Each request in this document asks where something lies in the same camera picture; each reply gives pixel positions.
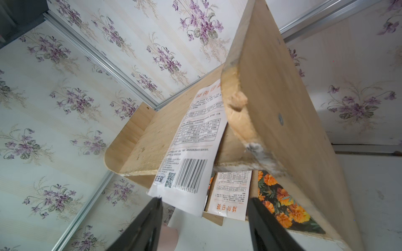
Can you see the white barcode seed bag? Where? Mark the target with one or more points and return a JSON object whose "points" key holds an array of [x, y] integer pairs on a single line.
{"points": [[183, 177]]}

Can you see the orange flower seed bag left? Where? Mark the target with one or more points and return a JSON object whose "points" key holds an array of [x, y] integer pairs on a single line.
{"points": [[209, 185]]}

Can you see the white label seed bag middle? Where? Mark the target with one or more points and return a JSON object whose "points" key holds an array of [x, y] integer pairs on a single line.
{"points": [[229, 194]]}

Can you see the wooden two-tier shelf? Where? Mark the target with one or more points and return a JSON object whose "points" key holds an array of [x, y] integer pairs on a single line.
{"points": [[272, 126]]}

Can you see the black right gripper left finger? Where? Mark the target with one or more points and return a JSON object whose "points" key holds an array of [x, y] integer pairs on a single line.
{"points": [[144, 232]]}

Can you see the orange flower seed bag right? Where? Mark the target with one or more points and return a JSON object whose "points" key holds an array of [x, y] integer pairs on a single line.
{"points": [[283, 206]]}

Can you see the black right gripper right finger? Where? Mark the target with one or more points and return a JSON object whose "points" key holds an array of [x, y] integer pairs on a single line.
{"points": [[266, 232]]}

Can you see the orange flower seed bag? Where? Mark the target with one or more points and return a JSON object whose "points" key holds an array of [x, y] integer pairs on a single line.
{"points": [[209, 185], [283, 206]]}

